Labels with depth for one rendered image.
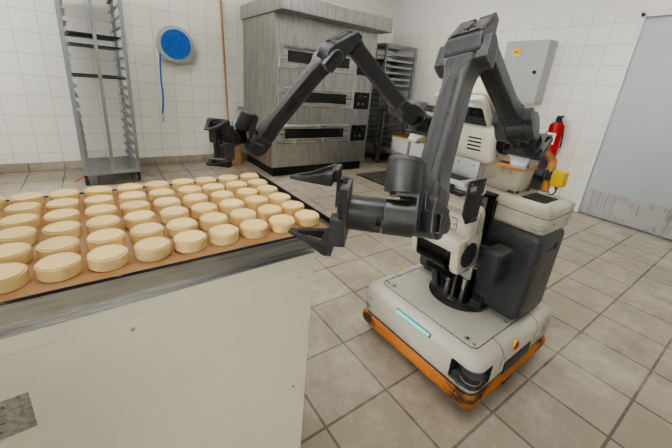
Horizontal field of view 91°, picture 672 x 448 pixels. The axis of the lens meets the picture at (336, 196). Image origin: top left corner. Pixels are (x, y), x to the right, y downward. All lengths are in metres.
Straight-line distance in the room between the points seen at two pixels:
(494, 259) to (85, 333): 1.24
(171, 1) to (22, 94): 1.83
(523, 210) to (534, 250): 0.16
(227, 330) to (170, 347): 0.10
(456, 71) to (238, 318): 0.64
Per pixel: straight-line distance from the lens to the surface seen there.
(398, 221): 0.51
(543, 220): 1.47
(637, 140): 4.58
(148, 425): 0.79
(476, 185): 1.20
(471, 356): 1.44
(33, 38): 4.68
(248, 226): 0.62
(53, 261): 0.59
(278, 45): 4.06
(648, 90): 4.59
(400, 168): 0.52
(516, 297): 1.60
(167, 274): 0.62
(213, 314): 0.67
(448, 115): 0.66
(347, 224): 0.52
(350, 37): 1.12
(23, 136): 4.77
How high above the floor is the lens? 1.18
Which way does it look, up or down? 19 degrees down
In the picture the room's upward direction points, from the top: 5 degrees clockwise
